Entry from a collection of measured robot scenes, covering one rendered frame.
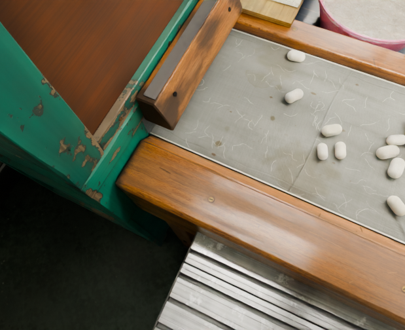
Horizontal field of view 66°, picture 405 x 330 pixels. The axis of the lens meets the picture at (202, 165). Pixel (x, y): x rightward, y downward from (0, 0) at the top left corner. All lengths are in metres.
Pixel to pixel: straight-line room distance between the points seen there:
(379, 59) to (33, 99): 0.61
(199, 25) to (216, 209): 0.31
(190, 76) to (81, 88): 0.21
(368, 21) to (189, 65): 0.44
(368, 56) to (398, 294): 0.43
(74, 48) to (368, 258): 0.50
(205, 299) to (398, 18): 0.71
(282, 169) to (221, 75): 0.23
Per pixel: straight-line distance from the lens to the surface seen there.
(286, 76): 0.68
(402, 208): 0.60
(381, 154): 0.62
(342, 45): 0.72
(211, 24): 0.60
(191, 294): 0.60
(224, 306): 0.60
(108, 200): 0.58
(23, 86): 0.34
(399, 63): 0.74
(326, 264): 0.53
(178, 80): 0.53
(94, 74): 0.43
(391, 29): 0.83
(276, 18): 0.72
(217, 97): 0.63
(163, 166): 0.55
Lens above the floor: 1.27
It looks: 68 degrees down
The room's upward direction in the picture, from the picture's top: 7 degrees counter-clockwise
